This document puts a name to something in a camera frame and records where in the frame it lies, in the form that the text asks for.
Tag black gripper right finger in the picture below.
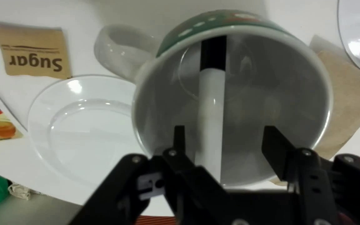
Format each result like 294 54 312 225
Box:
262 126 360 225

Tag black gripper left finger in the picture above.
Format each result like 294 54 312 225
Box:
69 124 232 225

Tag white marker with black cap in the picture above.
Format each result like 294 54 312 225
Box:
194 36 229 186

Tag green and white mug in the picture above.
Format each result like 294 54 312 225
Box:
93 9 336 188

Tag brown paper napkin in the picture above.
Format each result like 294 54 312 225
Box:
309 36 360 161

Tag white round plate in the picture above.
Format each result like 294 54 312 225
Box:
337 0 360 82
27 74 166 198

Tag brown sugar packet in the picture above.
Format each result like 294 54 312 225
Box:
0 21 73 81

